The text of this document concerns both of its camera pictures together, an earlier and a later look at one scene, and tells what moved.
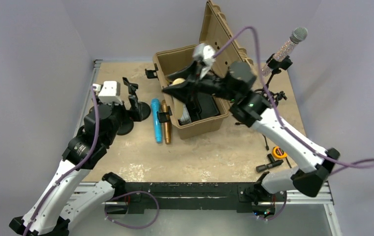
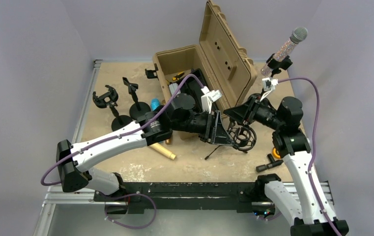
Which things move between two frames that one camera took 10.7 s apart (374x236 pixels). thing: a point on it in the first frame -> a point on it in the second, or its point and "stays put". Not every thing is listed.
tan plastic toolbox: x=211 y=110 stays put
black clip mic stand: x=275 y=65 stays put
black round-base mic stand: x=139 y=111 stays put
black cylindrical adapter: x=261 y=168 stays put
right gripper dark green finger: x=184 y=92 -> x=242 y=114
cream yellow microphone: x=178 y=80 -> x=160 y=148
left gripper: x=121 y=107 -> x=219 y=135
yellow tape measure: x=278 y=152 stays put
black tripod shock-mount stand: x=273 y=98 -> x=244 y=138
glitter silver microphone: x=286 y=48 stays put
